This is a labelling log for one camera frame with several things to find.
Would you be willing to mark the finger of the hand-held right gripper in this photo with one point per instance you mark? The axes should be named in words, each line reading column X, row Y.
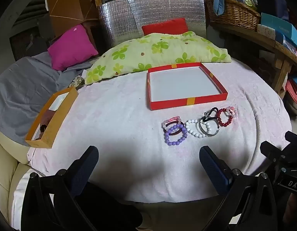
column 295, row 139
column 272, row 151

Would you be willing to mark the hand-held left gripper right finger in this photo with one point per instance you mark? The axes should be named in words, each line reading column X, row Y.
column 212, row 167

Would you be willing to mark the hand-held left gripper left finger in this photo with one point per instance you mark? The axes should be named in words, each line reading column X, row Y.
column 85, row 169

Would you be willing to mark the silver bangle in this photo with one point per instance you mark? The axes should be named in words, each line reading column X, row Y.
column 217, row 131

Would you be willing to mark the red shallow box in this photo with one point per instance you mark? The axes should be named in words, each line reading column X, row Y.
column 182, row 84

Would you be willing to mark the pale pink fleece blanket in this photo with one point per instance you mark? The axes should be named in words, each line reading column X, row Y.
column 114, row 125

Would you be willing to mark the orange shallow box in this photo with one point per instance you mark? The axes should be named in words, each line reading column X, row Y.
column 59, row 118

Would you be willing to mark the dark brown pouch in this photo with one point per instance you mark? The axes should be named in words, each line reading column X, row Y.
column 48, row 118

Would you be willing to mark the cream leather sofa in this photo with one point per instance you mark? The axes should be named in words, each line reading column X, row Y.
column 6, row 173

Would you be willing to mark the wooden shelf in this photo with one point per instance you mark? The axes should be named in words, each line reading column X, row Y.
column 276, row 50

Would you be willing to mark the grey blanket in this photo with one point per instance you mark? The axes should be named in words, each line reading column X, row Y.
column 23, row 89

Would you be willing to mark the blue cardboard box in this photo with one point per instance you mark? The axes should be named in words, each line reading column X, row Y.
column 280, row 27

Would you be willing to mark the magenta pillow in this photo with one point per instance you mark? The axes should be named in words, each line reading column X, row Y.
column 71, row 47

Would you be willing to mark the green floral pillow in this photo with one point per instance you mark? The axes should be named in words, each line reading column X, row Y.
column 158, row 53

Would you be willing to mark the wicker basket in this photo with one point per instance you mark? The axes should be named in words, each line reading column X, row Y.
column 235, row 14

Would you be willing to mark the red cushion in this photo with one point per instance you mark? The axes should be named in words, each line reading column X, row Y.
column 165, row 26

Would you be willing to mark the blue cloth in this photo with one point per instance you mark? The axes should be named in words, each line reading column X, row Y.
column 221, row 0

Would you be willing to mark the silver foil insulation mat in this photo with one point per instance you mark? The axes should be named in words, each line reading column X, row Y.
column 129, row 16

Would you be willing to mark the brown cardboard box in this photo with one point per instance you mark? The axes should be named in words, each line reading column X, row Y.
column 69, row 0

